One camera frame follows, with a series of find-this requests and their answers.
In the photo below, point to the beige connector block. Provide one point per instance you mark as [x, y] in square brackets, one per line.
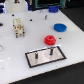
[18, 27]

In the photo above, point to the small blue block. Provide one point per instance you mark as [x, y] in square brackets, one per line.
[53, 9]

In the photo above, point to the black-framed peg base plate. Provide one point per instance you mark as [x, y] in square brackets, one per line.
[44, 56]

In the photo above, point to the blue gear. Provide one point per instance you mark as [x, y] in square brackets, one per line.
[60, 27]

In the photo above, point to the right metal peg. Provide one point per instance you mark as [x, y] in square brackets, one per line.
[51, 51]

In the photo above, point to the red gear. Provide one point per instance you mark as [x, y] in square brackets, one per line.
[50, 40]

